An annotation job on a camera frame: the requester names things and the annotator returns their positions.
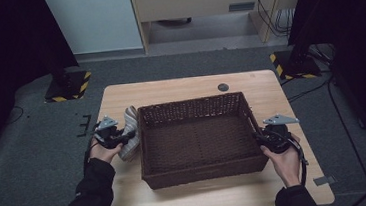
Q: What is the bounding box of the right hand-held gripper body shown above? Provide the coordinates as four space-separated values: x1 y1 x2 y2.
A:
253 112 304 156

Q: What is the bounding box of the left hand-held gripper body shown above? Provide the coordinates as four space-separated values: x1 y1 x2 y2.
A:
91 113 130 151

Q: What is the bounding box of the grey striped towel brown trim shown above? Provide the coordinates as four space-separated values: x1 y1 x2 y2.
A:
114 104 144 163

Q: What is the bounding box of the brown woven basket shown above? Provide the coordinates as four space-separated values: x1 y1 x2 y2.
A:
134 89 272 192

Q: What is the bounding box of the person's left hand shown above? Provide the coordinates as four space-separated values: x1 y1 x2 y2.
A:
87 134 125 166

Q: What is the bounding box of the person's right hand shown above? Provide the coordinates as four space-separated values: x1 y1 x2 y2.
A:
258 132 306 190

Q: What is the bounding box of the black stand base striped edge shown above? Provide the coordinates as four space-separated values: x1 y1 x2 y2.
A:
268 46 323 83
42 65 94 104

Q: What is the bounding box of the black round table cap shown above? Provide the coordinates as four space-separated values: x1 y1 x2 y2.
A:
216 82 230 93

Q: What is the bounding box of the grey tape strip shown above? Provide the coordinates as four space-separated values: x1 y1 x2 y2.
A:
312 174 339 187

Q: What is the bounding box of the black curtain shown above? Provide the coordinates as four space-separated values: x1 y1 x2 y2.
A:
283 0 366 161
0 0 88 167

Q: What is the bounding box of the beige wooden desk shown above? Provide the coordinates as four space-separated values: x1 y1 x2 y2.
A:
128 0 312 56

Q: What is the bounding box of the left hand-held gripper black cable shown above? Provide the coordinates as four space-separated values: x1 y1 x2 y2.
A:
81 140 96 167

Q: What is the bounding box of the hand-held gripper black cable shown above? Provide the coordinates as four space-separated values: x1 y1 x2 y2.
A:
280 128 312 188
81 140 96 167

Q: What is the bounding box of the right hand-held gripper black cable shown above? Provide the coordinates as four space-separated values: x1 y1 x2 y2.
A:
280 128 312 188

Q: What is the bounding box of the black hanging cable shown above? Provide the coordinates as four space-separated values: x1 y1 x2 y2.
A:
254 0 289 40
272 7 299 39

